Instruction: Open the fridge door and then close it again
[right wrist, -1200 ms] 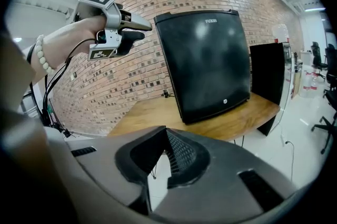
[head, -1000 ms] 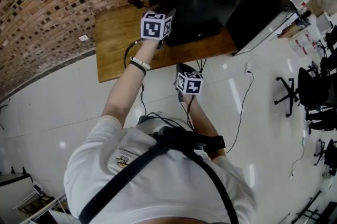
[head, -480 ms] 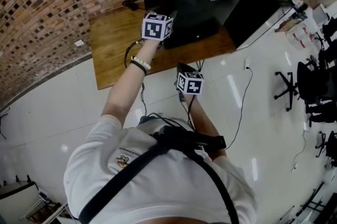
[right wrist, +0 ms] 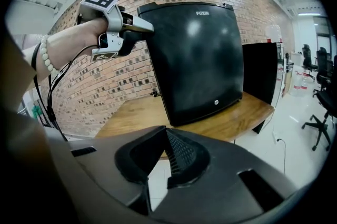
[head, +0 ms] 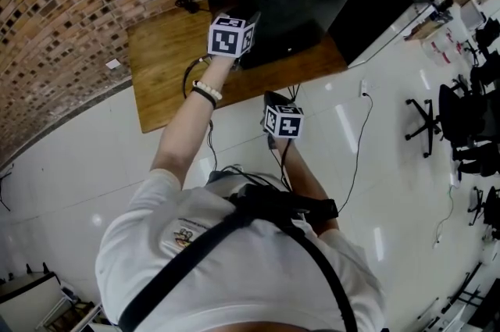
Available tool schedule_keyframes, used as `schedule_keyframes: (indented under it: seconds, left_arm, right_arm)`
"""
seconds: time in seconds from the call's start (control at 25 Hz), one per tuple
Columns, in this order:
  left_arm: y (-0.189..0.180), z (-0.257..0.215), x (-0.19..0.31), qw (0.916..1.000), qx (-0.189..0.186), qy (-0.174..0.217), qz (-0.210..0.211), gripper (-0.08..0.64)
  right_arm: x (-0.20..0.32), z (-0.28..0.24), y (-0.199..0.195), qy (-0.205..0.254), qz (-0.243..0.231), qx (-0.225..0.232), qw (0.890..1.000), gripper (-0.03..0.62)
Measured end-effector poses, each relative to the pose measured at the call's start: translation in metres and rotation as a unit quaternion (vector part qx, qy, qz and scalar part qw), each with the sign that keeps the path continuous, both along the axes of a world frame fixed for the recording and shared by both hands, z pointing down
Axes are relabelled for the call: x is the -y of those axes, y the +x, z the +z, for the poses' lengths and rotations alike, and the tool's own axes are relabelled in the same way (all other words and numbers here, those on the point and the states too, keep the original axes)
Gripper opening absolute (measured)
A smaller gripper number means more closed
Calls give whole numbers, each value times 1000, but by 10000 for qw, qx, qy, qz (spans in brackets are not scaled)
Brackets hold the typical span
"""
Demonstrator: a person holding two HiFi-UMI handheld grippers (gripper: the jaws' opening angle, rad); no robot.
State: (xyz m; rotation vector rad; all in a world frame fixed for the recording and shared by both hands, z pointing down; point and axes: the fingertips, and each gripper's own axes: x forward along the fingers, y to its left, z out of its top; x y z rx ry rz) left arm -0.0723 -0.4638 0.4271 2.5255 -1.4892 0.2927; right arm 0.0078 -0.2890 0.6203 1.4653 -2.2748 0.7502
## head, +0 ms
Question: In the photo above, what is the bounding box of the black wrist band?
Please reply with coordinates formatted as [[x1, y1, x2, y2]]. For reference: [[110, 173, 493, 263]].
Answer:
[[190, 87, 218, 110]]

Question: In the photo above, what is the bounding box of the person's right forearm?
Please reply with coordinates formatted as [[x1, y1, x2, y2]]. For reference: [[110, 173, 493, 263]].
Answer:
[[273, 137, 331, 207]]

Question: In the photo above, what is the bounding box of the clear water jug red label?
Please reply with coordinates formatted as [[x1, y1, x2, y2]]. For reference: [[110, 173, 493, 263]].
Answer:
[[429, 29, 466, 66]]

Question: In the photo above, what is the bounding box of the black chest harness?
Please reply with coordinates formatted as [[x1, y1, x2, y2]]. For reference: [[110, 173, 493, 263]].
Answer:
[[116, 184, 359, 332]]

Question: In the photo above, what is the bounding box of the brown cardboard box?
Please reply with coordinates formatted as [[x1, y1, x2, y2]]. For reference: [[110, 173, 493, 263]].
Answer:
[[404, 20, 445, 43]]

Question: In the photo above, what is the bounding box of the black office chair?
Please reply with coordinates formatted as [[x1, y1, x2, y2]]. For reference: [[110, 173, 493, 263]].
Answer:
[[404, 81, 482, 159], [466, 185, 500, 242]]

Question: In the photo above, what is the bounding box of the thin green floor cable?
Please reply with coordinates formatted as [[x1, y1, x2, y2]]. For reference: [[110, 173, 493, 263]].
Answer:
[[432, 181, 459, 251]]

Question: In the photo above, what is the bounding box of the black floor power cable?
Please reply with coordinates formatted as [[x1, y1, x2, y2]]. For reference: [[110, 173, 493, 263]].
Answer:
[[337, 92, 374, 215]]

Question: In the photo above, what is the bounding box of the black coiled power cord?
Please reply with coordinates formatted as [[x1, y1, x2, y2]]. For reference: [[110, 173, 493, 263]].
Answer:
[[174, 0, 210, 16]]

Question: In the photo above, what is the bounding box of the person's left forearm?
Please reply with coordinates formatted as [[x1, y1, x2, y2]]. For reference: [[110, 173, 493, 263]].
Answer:
[[150, 55, 236, 189]]

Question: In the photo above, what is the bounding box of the black tripod stand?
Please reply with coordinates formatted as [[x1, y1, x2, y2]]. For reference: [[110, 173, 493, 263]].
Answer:
[[0, 162, 15, 212]]

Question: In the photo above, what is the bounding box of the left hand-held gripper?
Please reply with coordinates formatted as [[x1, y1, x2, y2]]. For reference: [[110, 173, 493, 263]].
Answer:
[[206, 10, 263, 70]]

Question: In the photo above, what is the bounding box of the black fridge door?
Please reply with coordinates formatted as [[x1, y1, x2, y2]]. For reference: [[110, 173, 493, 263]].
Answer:
[[237, 0, 366, 71]]

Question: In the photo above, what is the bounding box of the white t-shirt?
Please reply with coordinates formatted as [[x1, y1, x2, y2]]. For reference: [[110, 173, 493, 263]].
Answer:
[[95, 168, 386, 332]]

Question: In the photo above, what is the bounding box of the wooden table with metal legs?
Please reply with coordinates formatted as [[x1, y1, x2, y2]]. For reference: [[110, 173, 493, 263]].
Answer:
[[127, 0, 349, 134]]

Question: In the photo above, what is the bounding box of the white bead bracelet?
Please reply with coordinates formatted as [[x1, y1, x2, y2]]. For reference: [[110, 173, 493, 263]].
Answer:
[[191, 79, 223, 102]]

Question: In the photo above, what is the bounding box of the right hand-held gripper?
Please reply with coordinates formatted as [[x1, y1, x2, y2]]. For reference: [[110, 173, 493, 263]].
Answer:
[[260, 89, 305, 152]]

